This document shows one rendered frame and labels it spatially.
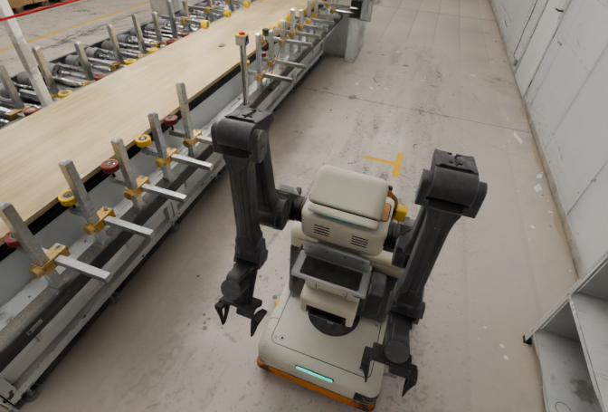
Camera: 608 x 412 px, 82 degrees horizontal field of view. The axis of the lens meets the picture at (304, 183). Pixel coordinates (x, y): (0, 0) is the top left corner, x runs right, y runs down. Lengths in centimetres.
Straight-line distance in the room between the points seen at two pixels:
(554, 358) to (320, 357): 129
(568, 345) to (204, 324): 206
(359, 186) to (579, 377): 182
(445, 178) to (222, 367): 176
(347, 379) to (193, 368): 84
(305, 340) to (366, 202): 108
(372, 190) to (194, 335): 158
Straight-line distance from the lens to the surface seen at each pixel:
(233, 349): 221
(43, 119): 255
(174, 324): 234
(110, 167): 195
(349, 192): 98
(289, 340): 190
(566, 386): 244
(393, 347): 91
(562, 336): 261
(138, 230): 169
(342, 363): 188
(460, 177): 67
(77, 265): 163
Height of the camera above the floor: 199
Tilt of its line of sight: 40 degrees down
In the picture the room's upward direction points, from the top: 4 degrees clockwise
